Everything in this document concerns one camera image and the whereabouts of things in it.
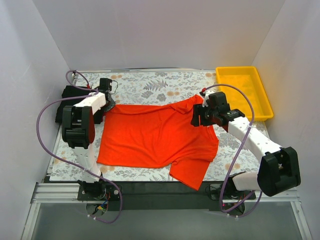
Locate folded black t-shirt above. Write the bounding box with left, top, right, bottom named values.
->
left=55, top=85, right=104, bottom=124

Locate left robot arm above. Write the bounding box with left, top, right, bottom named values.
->
left=56, top=78, right=115, bottom=200

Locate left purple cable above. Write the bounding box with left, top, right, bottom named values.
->
left=36, top=69, right=124, bottom=224

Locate aluminium frame rail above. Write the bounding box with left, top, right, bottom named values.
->
left=22, top=182, right=312, bottom=240

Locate floral patterned table mat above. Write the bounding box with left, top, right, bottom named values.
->
left=47, top=70, right=260, bottom=182

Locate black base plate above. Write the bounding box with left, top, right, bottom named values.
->
left=77, top=180, right=223, bottom=214

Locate orange t-shirt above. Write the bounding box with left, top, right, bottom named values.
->
left=97, top=95, right=219, bottom=191

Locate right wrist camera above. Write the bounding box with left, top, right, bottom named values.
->
left=199, top=88, right=214, bottom=107

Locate yellow plastic bin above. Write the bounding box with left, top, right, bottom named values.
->
left=215, top=66, right=274, bottom=121

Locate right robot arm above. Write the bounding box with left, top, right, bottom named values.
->
left=191, top=89, right=301, bottom=197

